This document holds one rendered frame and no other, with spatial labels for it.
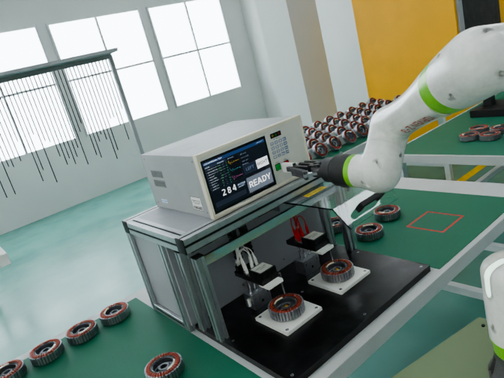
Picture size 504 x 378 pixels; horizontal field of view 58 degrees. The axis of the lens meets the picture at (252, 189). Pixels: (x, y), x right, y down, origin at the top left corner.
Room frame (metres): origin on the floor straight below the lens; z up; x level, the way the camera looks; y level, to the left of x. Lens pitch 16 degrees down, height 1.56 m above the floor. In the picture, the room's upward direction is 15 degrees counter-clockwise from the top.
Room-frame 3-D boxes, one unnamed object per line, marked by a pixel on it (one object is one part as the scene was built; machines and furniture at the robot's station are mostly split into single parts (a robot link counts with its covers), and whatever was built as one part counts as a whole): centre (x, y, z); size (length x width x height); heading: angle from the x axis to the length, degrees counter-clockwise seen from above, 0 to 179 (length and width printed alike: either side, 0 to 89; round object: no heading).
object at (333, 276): (1.38, -0.21, 0.80); 0.11 x 0.11 x 0.04
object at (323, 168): (1.29, -0.23, 1.18); 0.09 x 0.08 x 0.07; 35
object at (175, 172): (1.58, 0.07, 1.22); 0.44 x 0.39 x 0.20; 125
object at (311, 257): (1.50, -0.12, 0.80); 0.07 x 0.05 x 0.06; 125
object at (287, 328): (1.24, -0.01, 0.78); 0.15 x 0.15 x 0.01; 35
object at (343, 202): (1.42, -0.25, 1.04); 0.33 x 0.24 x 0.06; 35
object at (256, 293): (1.36, 0.07, 0.80); 0.07 x 0.05 x 0.06; 125
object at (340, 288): (1.38, -0.21, 0.78); 0.15 x 0.15 x 0.01; 35
